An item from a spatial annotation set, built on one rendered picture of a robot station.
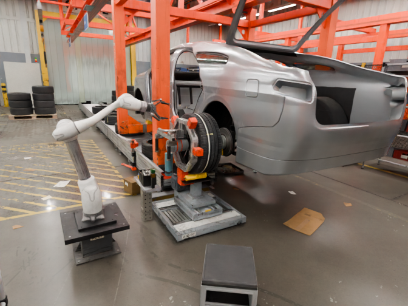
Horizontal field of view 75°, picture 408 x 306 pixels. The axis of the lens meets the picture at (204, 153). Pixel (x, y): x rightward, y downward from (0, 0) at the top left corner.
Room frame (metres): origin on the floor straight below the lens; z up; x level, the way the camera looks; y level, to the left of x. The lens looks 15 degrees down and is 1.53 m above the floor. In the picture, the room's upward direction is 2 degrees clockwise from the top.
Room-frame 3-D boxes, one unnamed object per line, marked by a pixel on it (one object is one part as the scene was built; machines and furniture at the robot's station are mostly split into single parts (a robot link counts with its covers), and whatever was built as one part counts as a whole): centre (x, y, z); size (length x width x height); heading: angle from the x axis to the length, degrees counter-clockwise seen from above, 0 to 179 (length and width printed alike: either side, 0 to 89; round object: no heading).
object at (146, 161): (4.22, 1.12, 0.28); 2.47 x 0.09 x 0.22; 30
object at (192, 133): (2.76, 0.22, 0.85); 0.54 x 0.07 x 0.54; 30
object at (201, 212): (2.80, 0.05, 0.13); 0.50 x 0.36 x 0.10; 30
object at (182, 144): (2.72, 0.29, 0.85); 0.21 x 0.14 x 0.14; 120
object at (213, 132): (2.84, 0.08, 0.85); 0.66 x 0.24 x 0.66; 30
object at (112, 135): (5.91, 1.66, 0.19); 1.00 x 0.86 x 0.39; 30
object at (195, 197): (2.84, 0.08, 0.32); 0.40 x 0.30 x 0.28; 30
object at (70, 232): (2.11, 0.96, 0.15); 0.50 x 0.50 x 0.30; 32
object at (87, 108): (9.31, 3.65, 0.19); 6.82 x 0.86 x 0.39; 30
